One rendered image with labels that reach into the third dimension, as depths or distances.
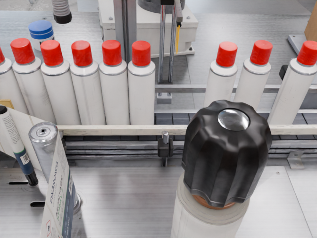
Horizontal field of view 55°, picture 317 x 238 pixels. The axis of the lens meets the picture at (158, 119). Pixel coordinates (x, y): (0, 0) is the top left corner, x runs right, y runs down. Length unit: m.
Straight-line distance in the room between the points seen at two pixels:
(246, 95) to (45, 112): 0.40
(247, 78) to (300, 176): 0.25
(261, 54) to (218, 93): 0.10
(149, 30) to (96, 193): 0.52
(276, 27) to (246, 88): 0.65
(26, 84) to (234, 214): 0.43
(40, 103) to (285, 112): 0.49
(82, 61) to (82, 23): 0.63
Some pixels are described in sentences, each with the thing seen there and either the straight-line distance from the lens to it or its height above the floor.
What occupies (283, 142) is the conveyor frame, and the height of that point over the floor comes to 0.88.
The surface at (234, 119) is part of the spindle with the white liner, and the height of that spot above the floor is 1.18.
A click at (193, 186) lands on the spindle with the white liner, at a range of 0.31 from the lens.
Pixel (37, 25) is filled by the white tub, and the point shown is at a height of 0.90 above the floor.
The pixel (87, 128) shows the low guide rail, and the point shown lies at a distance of 0.64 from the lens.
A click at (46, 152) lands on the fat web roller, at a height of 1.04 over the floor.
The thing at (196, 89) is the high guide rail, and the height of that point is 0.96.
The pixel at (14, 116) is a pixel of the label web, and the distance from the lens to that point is 0.50.
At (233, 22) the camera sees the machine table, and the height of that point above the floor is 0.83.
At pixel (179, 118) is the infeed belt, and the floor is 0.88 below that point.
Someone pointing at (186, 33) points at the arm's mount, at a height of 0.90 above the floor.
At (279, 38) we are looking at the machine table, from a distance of 1.18.
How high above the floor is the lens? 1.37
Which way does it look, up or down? 45 degrees down
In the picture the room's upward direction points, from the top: 2 degrees clockwise
